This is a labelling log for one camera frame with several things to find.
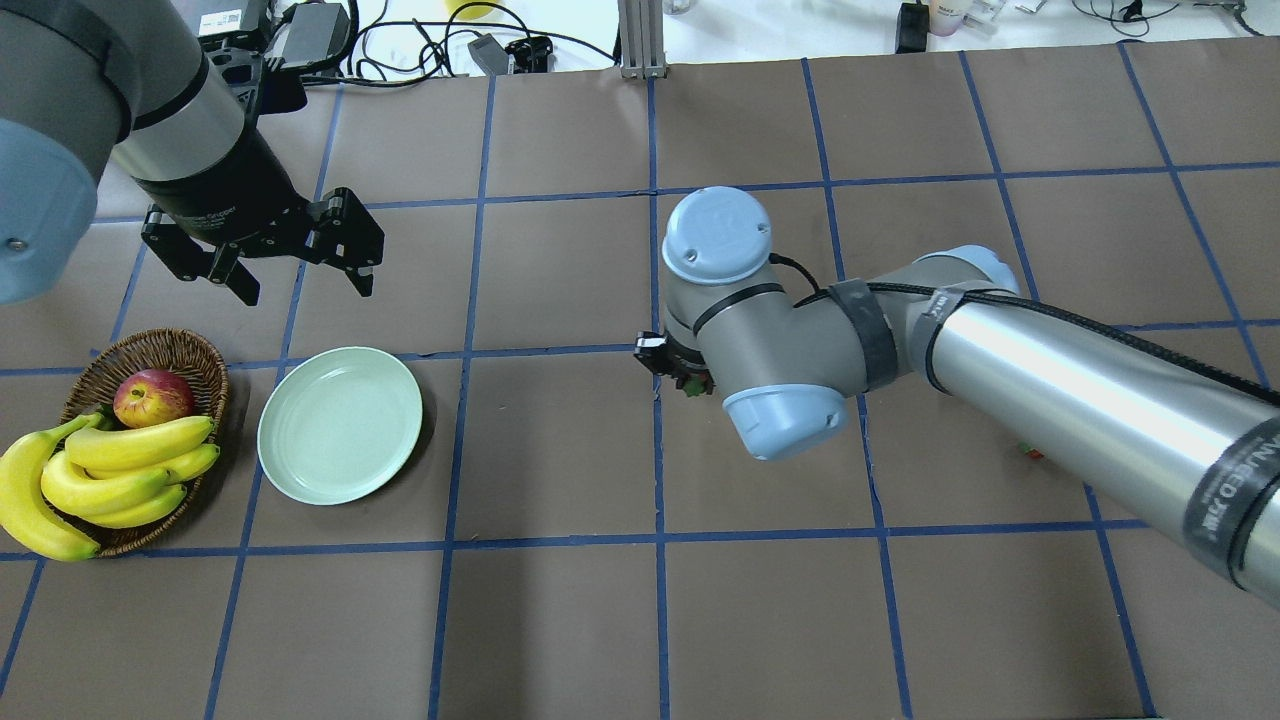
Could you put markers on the red apple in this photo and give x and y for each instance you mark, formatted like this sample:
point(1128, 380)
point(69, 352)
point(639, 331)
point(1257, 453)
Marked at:
point(152, 397)

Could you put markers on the yellow banana bunch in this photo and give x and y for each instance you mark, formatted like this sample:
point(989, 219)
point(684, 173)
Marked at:
point(61, 480)

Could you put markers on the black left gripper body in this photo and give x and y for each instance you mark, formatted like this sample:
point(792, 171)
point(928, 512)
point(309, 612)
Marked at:
point(218, 192)

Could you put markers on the brown wicker basket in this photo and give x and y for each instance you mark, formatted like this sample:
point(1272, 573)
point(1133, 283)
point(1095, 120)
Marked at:
point(201, 365)

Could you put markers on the aluminium frame post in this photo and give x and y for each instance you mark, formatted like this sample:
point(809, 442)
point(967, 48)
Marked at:
point(642, 46)

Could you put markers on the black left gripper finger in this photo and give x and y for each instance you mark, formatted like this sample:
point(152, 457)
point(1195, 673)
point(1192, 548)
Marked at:
point(362, 278)
point(240, 281)

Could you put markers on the black power adapter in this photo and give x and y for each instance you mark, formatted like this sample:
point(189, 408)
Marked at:
point(312, 36)

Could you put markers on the light green plate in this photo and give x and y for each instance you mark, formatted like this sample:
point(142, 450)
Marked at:
point(339, 426)

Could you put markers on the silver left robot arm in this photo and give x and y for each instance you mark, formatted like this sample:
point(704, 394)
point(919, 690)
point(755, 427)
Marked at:
point(88, 83)

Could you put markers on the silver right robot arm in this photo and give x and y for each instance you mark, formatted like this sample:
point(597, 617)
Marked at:
point(1189, 448)

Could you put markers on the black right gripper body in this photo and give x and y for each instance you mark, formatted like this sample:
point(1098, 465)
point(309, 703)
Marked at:
point(684, 365)

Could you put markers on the red strawberry green leaves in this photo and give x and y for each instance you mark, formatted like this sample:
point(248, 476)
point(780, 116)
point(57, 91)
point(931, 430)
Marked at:
point(695, 386)

